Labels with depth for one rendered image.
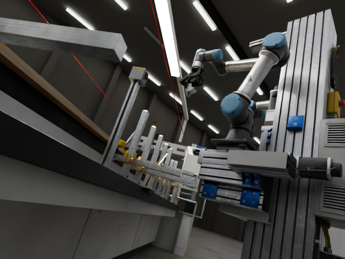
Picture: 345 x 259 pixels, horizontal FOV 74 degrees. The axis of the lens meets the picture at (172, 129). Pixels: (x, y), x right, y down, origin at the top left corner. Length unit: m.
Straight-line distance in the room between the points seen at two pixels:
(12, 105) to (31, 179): 0.28
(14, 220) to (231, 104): 1.07
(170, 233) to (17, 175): 3.63
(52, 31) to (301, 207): 1.19
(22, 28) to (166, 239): 3.95
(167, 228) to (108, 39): 3.94
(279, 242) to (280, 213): 0.13
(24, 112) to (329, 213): 1.26
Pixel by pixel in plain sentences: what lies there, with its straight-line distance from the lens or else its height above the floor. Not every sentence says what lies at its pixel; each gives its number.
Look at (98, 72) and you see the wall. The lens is 12.18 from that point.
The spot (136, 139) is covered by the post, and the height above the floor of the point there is 0.92.
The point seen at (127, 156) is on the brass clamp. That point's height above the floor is 0.81.
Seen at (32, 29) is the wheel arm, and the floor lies 0.81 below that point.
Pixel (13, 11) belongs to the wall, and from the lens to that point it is 11.55.
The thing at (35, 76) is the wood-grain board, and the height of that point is 0.89.
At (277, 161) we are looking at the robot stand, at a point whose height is 0.91.
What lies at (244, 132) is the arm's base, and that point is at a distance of 1.32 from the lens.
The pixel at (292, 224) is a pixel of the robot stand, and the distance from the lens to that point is 1.29.
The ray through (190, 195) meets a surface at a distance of 4.02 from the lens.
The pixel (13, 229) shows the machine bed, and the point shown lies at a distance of 1.12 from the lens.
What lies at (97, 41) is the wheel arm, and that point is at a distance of 0.38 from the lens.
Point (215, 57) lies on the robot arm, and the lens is 1.57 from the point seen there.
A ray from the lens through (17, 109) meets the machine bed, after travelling 0.93.
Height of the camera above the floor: 0.61
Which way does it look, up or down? 19 degrees up
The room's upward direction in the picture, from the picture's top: 17 degrees clockwise
